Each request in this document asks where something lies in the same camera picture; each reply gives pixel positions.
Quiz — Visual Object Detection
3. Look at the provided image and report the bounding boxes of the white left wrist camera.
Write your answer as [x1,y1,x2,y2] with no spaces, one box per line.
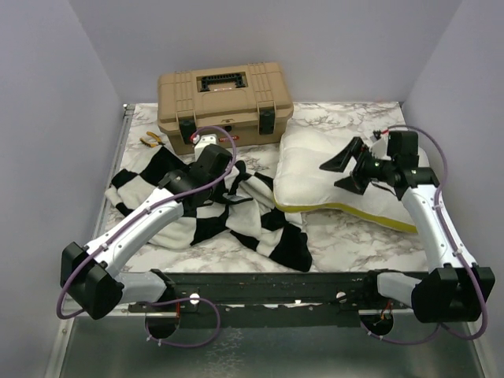
[192,134,218,160]

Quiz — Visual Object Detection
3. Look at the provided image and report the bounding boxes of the black white checkered pillowcase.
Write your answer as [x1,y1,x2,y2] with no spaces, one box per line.
[106,146,313,272]

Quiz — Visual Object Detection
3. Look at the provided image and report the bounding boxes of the yellow handled pliers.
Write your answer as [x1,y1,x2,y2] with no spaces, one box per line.
[139,132,165,148]

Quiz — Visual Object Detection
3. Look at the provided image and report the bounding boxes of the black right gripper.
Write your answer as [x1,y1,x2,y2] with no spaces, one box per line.
[320,136,395,195]

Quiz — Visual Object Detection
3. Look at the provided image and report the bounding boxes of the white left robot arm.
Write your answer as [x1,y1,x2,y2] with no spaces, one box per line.
[60,144,236,320]

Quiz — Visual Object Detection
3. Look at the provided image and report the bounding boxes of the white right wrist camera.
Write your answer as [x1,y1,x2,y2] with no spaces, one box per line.
[369,130,389,159]

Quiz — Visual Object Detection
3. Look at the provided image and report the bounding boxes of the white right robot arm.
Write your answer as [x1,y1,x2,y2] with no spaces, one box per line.
[320,127,495,323]

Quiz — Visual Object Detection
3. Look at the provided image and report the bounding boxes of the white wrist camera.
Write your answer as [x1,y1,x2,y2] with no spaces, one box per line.
[192,134,218,160]
[369,130,389,159]

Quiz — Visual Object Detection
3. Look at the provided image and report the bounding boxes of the aluminium rail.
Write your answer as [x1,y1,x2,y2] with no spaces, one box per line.
[91,103,136,239]
[61,279,480,317]

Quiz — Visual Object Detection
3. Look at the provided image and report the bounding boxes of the aluminium front rail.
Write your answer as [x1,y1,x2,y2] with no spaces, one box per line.
[61,279,480,317]

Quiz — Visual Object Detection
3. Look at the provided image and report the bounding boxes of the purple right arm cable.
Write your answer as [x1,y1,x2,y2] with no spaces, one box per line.
[369,124,491,346]

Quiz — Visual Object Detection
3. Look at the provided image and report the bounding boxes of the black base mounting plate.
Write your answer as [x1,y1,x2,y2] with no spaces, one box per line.
[78,269,410,328]

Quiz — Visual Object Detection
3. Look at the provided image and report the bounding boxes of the white pillow yellow edge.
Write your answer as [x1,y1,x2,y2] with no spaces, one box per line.
[273,126,417,233]

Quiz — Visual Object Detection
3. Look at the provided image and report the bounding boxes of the tan plastic toolbox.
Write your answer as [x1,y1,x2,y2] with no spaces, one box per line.
[157,62,294,155]

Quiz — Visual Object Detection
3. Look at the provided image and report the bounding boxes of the aluminium left side rail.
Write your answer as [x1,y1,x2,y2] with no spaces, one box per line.
[91,103,136,239]

